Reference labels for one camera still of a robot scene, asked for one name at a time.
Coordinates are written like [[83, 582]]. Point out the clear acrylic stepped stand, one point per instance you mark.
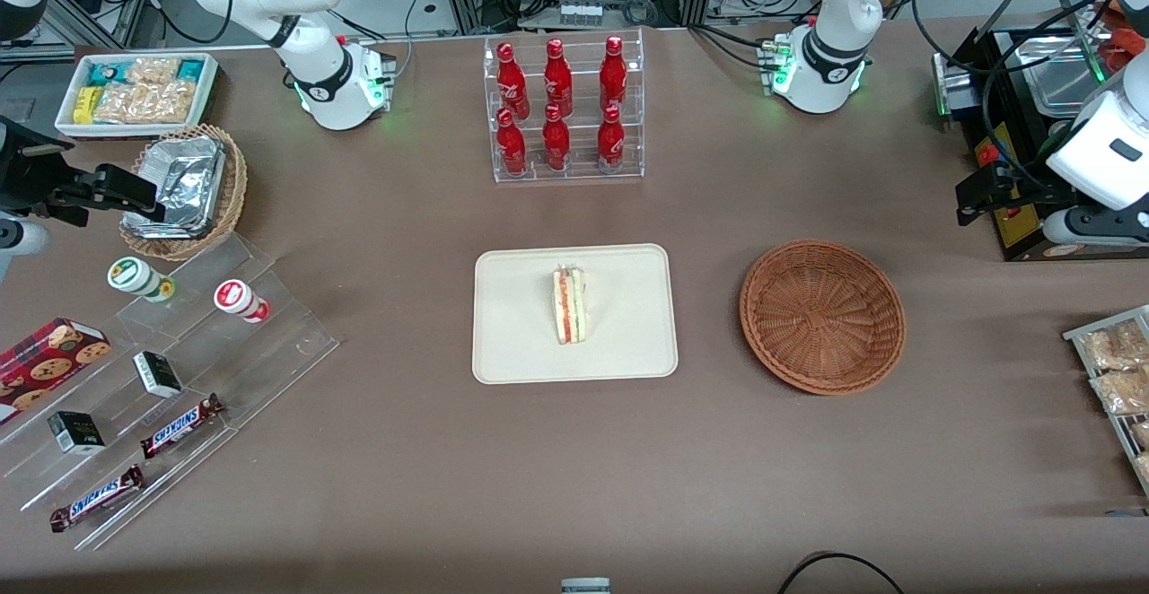
[[260, 352]]

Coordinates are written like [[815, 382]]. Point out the cream plastic tray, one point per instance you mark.
[[521, 325]]

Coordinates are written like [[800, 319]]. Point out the snickers chocolate bar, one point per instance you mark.
[[97, 498], [179, 426]]

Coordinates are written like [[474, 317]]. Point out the teal snack packet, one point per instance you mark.
[[191, 70], [108, 72]]

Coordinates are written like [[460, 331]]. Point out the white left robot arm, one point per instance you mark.
[[839, 2]]

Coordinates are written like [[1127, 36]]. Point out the triangle sandwich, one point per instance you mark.
[[570, 305]]

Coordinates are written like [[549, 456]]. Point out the red lid snack cup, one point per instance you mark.
[[238, 298]]

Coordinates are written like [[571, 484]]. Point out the red cola bottle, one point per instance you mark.
[[557, 78], [513, 82], [556, 141], [512, 145], [610, 145], [613, 74]]

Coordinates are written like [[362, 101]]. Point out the light wicker basket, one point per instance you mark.
[[235, 190]]

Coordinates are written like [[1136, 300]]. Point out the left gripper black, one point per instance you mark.
[[1021, 174]]

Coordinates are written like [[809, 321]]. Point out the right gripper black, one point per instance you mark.
[[25, 175]]

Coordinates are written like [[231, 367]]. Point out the small black box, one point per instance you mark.
[[157, 374], [76, 432]]

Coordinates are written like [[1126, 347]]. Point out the tray of wrapped pastries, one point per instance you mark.
[[1077, 336]]

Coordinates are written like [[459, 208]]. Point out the clear acrylic bottle rack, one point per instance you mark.
[[574, 174]]

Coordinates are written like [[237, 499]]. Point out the grey device at table edge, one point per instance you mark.
[[585, 586]]

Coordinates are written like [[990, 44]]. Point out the green lid snack cup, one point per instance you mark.
[[135, 276]]

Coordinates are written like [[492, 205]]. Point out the red cookie box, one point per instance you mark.
[[45, 361]]

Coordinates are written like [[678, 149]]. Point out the white power strip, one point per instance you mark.
[[580, 13]]

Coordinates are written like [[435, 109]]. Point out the aluminium foil tray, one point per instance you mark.
[[184, 186]]

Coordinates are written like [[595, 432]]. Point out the brown wicker basket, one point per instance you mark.
[[821, 320]]

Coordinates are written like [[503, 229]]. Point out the white snack bin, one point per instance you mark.
[[211, 82]]

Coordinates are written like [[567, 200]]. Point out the steel pan in warmer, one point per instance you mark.
[[1059, 78]]

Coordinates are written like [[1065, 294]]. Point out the small rice cracker bag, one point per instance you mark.
[[153, 70]]

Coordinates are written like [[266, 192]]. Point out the yellow snack packet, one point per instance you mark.
[[85, 105]]

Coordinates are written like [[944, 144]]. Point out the large rice cracker bag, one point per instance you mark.
[[144, 102]]

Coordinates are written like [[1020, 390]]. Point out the clear bag of rice snacks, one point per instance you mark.
[[1143, 468], [1122, 392], [1113, 347], [1141, 434]]

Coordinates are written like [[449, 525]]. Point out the black food warmer display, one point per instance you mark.
[[1014, 231]]

